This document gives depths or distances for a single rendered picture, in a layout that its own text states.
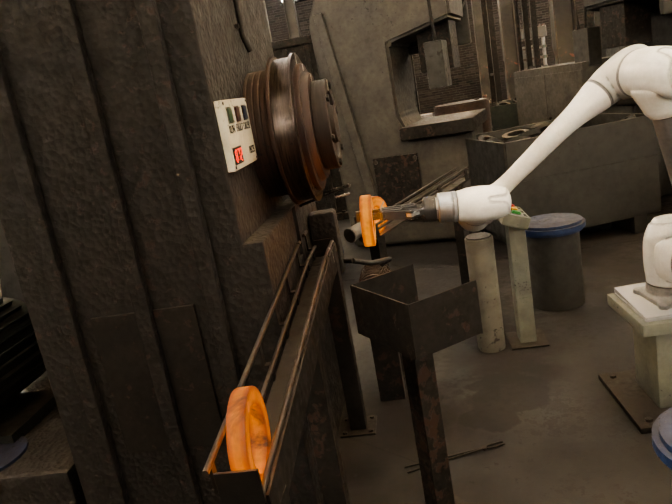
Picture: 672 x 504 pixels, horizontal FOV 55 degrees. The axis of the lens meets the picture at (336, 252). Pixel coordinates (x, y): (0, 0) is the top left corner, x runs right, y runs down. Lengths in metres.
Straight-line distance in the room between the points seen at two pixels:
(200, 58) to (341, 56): 3.22
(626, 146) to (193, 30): 3.28
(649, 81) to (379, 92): 3.08
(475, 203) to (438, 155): 2.85
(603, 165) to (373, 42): 1.77
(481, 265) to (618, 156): 1.86
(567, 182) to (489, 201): 2.42
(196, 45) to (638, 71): 1.14
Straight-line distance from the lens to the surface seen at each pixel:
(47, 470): 2.26
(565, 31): 10.87
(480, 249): 2.76
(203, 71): 1.66
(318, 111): 1.95
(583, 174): 4.31
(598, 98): 2.01
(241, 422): 1.09
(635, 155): 4.49
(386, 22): 4.74
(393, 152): 4.77
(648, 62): 1.90
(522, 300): 2.90
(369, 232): 1.84
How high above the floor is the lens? 1.21
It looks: 14 degrees down
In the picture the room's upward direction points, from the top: 10 degrees counter-clockwise
